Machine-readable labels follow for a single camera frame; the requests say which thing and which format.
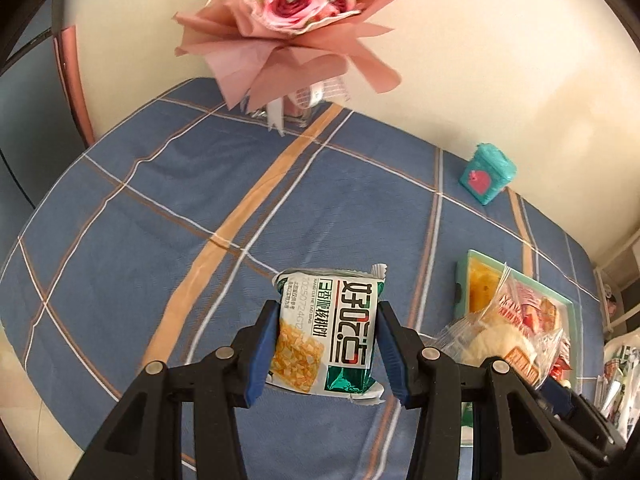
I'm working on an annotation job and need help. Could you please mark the clear bun packet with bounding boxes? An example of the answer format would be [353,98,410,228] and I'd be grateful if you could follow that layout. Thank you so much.
[430,262,573,391]

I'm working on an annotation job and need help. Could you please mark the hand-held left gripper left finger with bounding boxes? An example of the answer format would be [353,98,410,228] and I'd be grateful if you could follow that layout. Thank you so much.
[72,300,281,480]

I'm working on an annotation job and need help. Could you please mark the green-rimmed white tray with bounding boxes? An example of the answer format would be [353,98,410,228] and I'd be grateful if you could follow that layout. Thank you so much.
[454,249,583,446]

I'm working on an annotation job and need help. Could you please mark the clear glass vase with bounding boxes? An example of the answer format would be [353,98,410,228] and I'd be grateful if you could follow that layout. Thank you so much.
[245,77,346,128]

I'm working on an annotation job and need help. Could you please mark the stack of printed packets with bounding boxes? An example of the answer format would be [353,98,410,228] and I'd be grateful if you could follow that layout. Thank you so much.
[600,340,640,426]

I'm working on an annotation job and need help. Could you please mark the yellow cake packet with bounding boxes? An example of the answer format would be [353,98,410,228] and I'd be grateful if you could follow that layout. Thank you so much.
[469,260,503,318]

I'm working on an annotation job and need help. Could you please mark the pink rose bouquet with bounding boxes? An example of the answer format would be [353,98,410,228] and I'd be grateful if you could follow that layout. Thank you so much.
[172,0,423,133]

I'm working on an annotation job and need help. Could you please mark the green and white biscuit packet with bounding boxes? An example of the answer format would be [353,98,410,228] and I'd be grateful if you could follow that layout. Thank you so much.
[270,264,388,406]

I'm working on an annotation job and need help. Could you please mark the grey cabinet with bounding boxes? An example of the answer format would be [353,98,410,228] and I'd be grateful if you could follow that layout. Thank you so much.
[0,0,86,211]

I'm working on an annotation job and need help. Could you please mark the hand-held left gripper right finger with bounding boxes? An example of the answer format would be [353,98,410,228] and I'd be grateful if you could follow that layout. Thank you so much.
[376,300,583,480]

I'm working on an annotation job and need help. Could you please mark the white wooden shelf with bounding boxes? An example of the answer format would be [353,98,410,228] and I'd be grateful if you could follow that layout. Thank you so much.
[592,240,640,341]

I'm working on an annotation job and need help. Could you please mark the teal toy box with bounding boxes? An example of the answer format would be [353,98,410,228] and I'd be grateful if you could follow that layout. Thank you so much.
[458,142,517,206]

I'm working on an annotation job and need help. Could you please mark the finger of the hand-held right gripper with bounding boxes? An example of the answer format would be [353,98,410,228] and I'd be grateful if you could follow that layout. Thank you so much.
[542,377,581,421]

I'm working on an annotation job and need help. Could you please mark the pink chair frame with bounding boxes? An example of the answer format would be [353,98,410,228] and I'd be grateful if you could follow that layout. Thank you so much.
[52,25,97,148]

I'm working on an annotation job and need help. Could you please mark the red candy packet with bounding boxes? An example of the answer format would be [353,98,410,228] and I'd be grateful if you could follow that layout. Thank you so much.
[547,355,573,386]

